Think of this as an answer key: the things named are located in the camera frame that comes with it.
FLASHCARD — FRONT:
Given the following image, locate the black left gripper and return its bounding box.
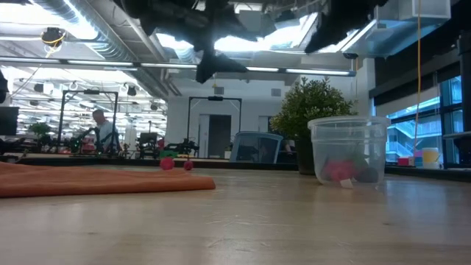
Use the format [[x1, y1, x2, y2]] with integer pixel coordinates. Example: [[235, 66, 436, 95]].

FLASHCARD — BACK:
[[113, 0, 266, 84]]

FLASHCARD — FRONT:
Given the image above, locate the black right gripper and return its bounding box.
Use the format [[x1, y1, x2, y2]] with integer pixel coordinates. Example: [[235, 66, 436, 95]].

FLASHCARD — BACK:
[[304, 0, 389, 54]]

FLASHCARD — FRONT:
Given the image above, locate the clear plastic tupperware container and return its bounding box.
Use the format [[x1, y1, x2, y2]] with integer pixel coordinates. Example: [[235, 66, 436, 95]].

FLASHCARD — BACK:
[[307, 116, 392, 189]]

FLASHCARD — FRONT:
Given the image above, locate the red strawberry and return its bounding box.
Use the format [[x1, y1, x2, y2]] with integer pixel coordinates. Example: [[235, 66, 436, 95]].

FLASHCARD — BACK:
[[322, 159, 357, 183], [159, 157, 176, 172]]

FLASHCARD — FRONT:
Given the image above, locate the large blackberry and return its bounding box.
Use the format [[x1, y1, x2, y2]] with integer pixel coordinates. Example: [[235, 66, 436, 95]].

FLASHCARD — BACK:
[[355, 167, 380, 184]]

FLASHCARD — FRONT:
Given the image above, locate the orange cloth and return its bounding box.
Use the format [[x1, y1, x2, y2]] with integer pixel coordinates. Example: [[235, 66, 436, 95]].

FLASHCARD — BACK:
[[0, 160, 217, 199]]

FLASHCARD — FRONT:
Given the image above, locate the long ceiling light bar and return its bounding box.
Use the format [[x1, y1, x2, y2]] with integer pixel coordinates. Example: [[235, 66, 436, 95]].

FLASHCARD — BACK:
[[0, 56, 357, 77]]

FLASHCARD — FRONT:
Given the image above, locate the green potted plant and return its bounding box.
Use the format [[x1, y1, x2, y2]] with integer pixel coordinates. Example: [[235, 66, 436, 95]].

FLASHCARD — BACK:
[[270, 76, 358, 176]]

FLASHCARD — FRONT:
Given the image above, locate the grey office chair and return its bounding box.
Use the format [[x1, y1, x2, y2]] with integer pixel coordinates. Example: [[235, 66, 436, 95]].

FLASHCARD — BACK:
[[229, 130, 284, 164]]

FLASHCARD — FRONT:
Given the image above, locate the person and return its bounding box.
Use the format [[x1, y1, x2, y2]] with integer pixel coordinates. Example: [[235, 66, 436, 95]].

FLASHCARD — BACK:
[[91, 108, 119, 154]]

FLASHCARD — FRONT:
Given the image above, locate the yellow white cup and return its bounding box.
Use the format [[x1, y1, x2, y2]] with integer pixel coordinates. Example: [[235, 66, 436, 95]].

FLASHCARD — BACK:
[[422, 146, 441, 169]]

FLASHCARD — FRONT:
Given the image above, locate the small green plant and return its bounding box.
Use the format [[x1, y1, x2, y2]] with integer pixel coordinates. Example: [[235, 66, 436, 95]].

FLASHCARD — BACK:
[[29, 122, 52, 148]]

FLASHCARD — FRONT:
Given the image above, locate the black computer monitor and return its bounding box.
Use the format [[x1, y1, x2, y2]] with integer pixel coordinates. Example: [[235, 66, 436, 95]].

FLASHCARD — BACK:
[[0, 106, 20, 136]]

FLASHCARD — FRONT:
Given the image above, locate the black metal rig frame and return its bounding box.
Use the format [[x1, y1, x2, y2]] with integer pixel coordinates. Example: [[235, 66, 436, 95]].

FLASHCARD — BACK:
[[58, 89, 119, 154], [187, 96, 244, 159]]

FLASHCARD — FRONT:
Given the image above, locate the black vertical post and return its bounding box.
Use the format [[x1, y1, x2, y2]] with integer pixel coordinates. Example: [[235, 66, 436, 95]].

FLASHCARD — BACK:
[[457, 31, 471, 167]]

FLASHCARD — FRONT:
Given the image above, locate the black yellow cable reel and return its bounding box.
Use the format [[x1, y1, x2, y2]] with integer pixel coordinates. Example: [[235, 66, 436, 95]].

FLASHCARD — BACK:
[[40, 26, 67, 49]]

